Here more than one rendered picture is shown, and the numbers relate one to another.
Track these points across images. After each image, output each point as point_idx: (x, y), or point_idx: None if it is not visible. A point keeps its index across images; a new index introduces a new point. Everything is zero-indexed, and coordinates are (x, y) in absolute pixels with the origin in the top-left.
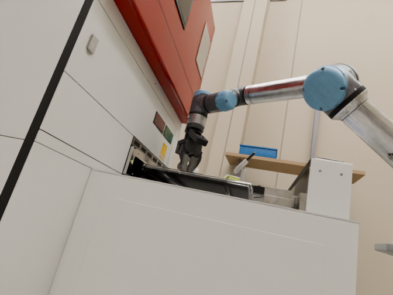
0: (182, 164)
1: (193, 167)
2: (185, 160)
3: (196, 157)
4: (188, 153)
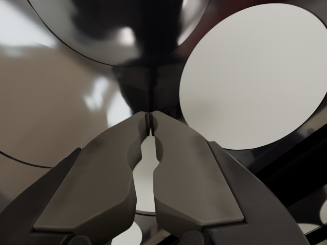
0: (202, 136)
1: (97, 145)
2: (190, 166)
3: (59, 233)
4: (196, 241)
